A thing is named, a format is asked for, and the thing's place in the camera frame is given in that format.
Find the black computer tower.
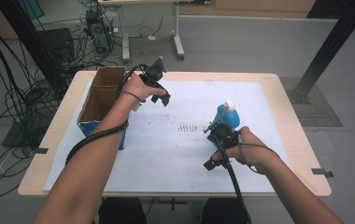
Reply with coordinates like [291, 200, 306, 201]
[84, 8, 115, 54]

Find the blue cardboard box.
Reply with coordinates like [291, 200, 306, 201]
[77, 65, 129, 151]

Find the thin grey right wrist cable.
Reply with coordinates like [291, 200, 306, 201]
[236, 133, 282, 175]

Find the person's right leg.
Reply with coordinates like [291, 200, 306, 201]
[199, 197, 249, 224]

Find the thin grey wrist cable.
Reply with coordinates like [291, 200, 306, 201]
[236, 133, 282, 175]
[119, 91, 148, 112]

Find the person's leg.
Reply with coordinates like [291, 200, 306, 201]
[199, 197, 249, 224]
[97, 197, 149, 224]

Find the black metal frame post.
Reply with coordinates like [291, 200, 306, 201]
[0, 0, 69, 101]
[286, 0, 355, 105]

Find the thin grey left wrist cable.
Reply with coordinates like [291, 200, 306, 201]
[119, 91, 148, 112]

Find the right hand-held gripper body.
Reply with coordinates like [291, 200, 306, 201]
[203, 106, 241, 150]

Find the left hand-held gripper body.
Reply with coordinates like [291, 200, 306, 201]
[138, 56, 168, 94]

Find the person's left hand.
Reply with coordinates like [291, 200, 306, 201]
[119, 73, 167, 110]

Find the thick black right gripper cable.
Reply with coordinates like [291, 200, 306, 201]
[215, 136, 253, 224]

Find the person's right hand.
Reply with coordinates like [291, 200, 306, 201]
[211, 125, 281, 174]

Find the black box on floor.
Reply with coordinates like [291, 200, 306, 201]
[36, 27, 76, 63]

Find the dark grey floor mat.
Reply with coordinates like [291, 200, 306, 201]
[279, 77, 344, 128]

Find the white desk frame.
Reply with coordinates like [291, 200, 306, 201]
[97, 0, 212, 63]

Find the blue bottle with white cap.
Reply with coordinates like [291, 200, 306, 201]
[215, 99, 241, 132]

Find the white paper table mat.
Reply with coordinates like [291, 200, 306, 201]
[43, 79, 291, 194]

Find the person's left leg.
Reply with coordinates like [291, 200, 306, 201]
[97, 197, 149, 224]

